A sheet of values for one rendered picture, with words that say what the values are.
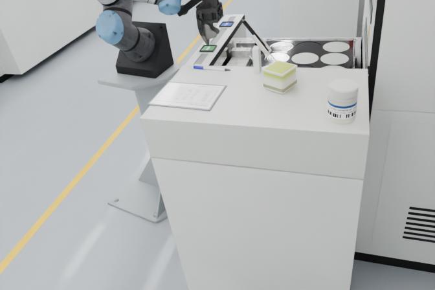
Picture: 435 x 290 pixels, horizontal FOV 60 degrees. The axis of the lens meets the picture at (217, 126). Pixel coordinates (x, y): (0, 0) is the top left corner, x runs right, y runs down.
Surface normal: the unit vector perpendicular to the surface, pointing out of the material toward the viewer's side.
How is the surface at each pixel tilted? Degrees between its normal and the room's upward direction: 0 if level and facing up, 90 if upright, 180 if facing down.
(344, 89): 0
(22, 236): 0
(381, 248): 90
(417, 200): 90
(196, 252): 90
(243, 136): 90
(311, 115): 0
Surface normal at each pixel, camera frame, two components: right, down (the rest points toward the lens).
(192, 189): -0.29, 0.57
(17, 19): 0.95, 0.07
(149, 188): -0.12, -0.82
